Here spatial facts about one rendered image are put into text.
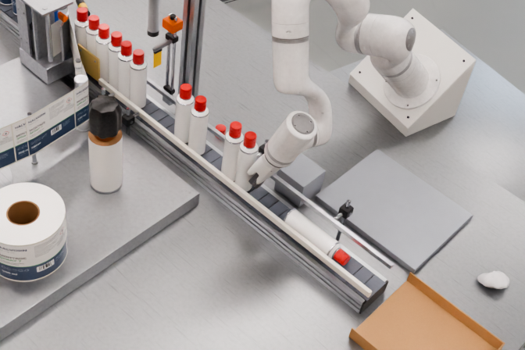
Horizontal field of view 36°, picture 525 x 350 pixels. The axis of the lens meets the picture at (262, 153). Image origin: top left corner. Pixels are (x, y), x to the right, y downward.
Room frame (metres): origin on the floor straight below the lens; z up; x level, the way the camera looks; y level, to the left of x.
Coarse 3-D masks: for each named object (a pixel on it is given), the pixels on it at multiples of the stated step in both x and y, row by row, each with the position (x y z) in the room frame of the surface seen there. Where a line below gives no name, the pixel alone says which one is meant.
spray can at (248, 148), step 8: (248, 136) 1.58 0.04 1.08; (256, 136) 1.58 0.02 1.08; (240, 144) 1.59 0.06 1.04; (248, 144) 1.57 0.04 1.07; (256, 144) 1.60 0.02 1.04; (240, 152) 1.57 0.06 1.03; (248, 152) 1.56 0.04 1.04; (256, 152) 1.57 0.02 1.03; (240, 160) 1.57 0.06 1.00; (248, 160) 1.56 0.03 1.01; (240, 168) 1.56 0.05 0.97; (248, 168) 1.56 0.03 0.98; (240, 176) 1.56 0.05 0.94; (248, 176) 1.56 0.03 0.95; (240, 184) 1.56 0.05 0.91; (248, 184) 1.57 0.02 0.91
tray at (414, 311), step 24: (408, 288) 1.36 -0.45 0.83; (432, 288) 1.35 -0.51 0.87; (384, 312) 1.27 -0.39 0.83; (408, 312) 1.28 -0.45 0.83; (432, 312) 1.29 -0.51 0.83; (456, 312) 1.29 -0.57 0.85; (360, 336) 1.16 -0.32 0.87; (384, 336) 1.20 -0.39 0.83; (408, 336) 1.21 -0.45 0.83; (432, 336) 1.22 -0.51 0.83; (456, 336) 1.23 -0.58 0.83; (480, 336) 1.25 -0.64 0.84
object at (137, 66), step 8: (136, 56) 1.83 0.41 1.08; (144, 56) 1.85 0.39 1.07; (136, 64) 1.83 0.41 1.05; (144, 64) 1.84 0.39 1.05; (136, 72) 1.82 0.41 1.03; (144, 72) 1.83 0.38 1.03; (136, 80) 1.82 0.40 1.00; (144, 80) 1.84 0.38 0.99; (136, 88) 1.82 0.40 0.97; (144, 88) 1.84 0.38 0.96; (136, 96) 1.82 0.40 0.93; (144, 96) 1.84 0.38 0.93; (136, 104) 1.82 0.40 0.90; (144, 104) 1.84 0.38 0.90
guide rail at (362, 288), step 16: (144, 112) 1.78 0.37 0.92; (160, 128) 1.73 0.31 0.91; (176, 144) 1.69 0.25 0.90; (224, 176) 1.58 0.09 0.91; (240, 192) 1.53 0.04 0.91; (256, 208) 1.49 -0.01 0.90; (304, 240) 1.40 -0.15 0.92; (320, 256) 1.36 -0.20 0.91; (336, 272) 1.32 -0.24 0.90; (368, 288) 1.28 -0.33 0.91
